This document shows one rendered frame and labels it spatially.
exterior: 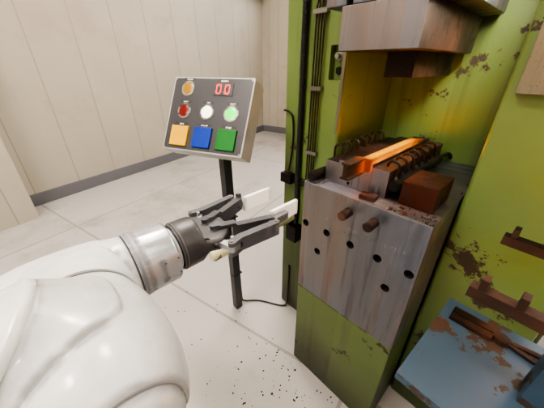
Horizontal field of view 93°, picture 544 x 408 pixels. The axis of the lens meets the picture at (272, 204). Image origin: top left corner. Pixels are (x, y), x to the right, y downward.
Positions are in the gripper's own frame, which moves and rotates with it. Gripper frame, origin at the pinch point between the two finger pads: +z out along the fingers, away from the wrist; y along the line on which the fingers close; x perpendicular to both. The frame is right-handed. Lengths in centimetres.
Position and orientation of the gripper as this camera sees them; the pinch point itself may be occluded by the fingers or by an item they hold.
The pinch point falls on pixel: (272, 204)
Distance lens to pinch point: 50.8
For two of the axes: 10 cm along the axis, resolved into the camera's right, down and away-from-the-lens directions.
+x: 0.0, -8.8, -4.7
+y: 6.8, 3.4, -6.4
